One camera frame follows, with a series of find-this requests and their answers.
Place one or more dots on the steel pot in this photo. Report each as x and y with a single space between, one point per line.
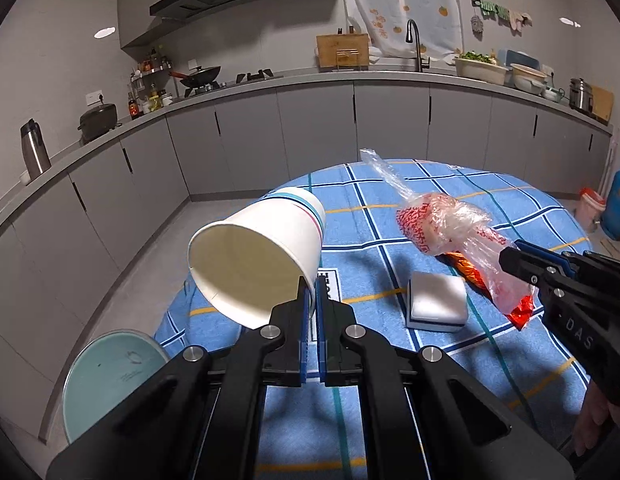
581 96

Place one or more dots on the blue gas cylinder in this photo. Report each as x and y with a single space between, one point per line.
610 219

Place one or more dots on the grey kitchen cabinets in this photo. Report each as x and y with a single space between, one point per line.
67 237

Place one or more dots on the white paper cup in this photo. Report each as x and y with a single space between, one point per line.
251 262

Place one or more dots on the red printed plastic bag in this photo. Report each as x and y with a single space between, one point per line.
437 223

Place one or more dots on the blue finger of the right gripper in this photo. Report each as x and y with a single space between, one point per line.
540 253
528 270

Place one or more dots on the white sponge block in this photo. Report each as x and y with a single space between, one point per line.
436 302

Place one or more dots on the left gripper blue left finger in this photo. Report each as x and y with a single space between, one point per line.
304 299

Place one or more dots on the wooden cutting board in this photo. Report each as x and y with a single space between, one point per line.
343 50

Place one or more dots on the hanging kitchen cloths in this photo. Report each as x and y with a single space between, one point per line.
487 10

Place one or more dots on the small white red bin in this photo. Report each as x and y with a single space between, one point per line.
589 210

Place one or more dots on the gas stove burner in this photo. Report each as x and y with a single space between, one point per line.
259 75

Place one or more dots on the teal round trash bin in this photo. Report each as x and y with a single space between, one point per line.
104 373

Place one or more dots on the patterned window curtain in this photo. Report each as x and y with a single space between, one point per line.
439 22

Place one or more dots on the black rice cooker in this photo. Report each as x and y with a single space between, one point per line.
97 121

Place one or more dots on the spice rack with bottles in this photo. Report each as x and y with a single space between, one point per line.
152 85

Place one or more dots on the orange red snack wrapper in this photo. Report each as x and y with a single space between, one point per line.
513 297

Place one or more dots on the basin with green vegetables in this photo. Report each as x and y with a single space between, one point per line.
477 66

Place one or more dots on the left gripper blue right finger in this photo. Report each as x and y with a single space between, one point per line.
321 297

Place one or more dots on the black wok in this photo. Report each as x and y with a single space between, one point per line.
198 79

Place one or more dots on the steel thermos jug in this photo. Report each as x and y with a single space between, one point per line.
33 149

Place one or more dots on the kitchen faucet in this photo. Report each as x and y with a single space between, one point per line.
413 37

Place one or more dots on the white lidded bowl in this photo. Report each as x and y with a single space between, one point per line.
528 79

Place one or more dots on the white label sticker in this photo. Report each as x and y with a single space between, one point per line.
332 283

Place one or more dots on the person's right hand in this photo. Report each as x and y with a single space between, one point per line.
595 410

